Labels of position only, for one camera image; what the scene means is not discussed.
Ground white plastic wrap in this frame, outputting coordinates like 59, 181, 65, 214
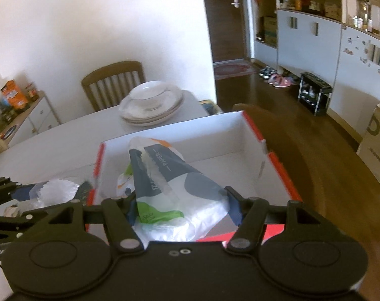
29, 179, 79, 209

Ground white plastic tissue pack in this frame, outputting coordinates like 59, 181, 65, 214
116, 137, 229, 244

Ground red cardboard box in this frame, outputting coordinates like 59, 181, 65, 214
92, 111, 300, 242

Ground stacked white plates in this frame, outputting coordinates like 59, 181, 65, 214
118, 87, 184, 126

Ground waste bin with gold rim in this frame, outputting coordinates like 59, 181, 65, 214
199, 99, 223, 116

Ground white bowl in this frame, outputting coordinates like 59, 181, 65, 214
127, 81, 176, 111

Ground white side cabinet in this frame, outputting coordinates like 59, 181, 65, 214
1, 90, 62, 147

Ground brown wooden chair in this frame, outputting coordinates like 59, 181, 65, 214
81, 60, 146, 111

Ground black shoe rack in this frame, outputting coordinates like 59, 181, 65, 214
297, 72, 333, 116

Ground brown paper bag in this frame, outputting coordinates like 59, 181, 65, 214
357, 103, 380, 183

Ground pink shoes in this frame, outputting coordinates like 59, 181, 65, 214
267, 73, 296, 88

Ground red patterned doormat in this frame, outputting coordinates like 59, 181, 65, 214
214, 60, 259, 80

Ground orange snack bag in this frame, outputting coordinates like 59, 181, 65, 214
1, 80, 29, 112

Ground white wall cabinet unit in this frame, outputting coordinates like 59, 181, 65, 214
244, 0, 380, 140

